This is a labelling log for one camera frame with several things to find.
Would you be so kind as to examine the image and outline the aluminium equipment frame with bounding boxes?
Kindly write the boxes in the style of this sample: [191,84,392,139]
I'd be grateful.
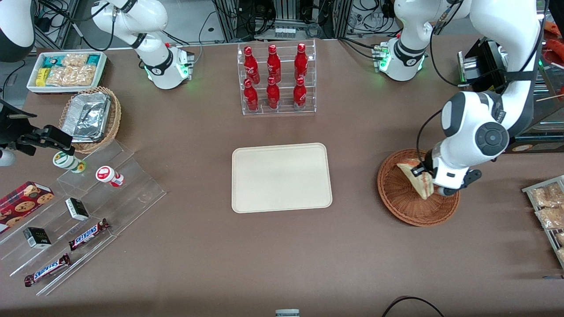
[211,0,353,43]

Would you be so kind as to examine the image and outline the clear acrylic bottle rack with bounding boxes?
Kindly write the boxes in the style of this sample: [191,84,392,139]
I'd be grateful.
[237,39,317,116]

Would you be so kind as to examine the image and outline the aluminium foil tray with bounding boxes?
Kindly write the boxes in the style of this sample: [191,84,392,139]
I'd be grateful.
[62,92,111,143]

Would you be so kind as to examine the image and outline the red tartan cookie box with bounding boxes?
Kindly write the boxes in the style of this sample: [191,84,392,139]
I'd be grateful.
[0,181,56,234]

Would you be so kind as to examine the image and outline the round brown wicker basket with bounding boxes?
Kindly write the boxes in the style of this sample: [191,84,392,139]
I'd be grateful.
[377,148,461,227]

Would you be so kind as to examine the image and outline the large clear cracker bag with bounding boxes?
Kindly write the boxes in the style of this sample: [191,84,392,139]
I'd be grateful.
[45,65,96,87]

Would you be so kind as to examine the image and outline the red lidded can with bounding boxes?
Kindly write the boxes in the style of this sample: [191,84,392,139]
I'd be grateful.
[96,166,125,188]

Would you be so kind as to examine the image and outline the Snickers chocolate bar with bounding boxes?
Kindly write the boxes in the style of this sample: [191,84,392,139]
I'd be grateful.
[68,218,111,251]
[24,253,72,288]

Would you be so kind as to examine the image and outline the white rectangular snack box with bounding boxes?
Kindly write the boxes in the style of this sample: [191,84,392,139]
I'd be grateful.
[26,51,108,94]

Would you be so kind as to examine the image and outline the red cola bottle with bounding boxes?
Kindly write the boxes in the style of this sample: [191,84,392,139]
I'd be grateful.
[293,77,307,111]
[243,78,260,111]
[244,46,260,84]
[267,44,282,83]
[294,43,308,81]
[266,77,281,110]

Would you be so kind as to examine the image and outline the triangular sandwich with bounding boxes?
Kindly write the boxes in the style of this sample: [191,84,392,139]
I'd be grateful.
[397,160,437,200]

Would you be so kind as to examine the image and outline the small clear cracker bag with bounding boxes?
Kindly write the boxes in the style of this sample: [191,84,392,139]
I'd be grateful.
[62,53,89,68]

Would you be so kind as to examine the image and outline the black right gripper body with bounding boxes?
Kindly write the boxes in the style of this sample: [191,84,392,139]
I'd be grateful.
[0,100,39,150]

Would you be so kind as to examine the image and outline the beige plastic tray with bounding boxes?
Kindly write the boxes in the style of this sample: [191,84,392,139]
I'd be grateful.
[231,142,333,214]

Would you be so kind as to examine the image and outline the clear acrylic stepped shelf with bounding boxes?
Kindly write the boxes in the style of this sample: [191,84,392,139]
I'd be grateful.
[0,139,167,296]

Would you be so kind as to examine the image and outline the light wicker basket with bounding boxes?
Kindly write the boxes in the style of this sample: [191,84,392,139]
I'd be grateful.
[59,86,122,154]

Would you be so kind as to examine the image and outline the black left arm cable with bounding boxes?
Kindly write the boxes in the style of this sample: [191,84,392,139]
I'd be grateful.
[416,108,444,172]

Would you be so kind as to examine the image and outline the small black carton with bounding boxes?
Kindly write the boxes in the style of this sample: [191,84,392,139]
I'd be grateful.
[23,227,52,249]
[65,197,90,221]

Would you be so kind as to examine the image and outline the green sunflower lidded can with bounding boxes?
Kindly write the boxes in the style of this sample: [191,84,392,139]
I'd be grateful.
[53,151,86,174]

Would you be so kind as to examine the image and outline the black looped table cable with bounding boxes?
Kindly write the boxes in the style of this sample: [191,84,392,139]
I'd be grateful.
[381,296,445,317]

